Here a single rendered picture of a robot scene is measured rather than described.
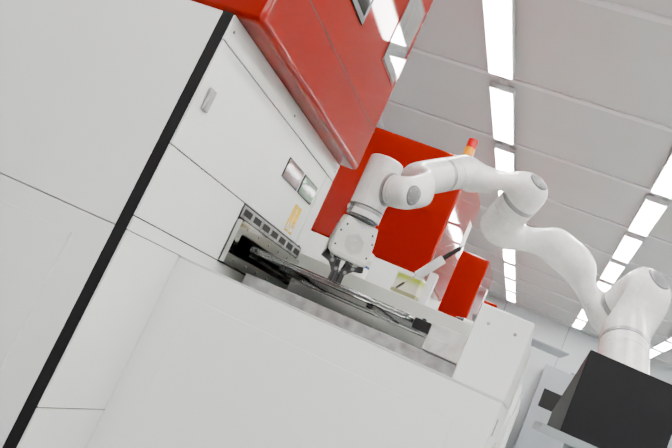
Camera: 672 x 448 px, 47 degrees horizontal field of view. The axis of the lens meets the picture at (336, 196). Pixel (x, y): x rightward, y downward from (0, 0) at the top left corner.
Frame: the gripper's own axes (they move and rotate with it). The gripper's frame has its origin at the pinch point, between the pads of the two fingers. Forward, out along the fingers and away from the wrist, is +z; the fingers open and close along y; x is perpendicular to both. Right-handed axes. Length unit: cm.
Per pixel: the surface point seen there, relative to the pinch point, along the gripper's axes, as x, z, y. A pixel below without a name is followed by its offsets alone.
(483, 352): -53, 4, 14
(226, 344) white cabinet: -37.1, 20.7, -23.4
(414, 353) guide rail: -27.7, 8.2, 13.6
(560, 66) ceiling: 215, -183, 132
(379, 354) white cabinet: -50, 11, -2
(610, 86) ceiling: 205, -183, 160
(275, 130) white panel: -16.3, -21.8, -29.3
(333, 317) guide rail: -18.2, 8.3, -2.0
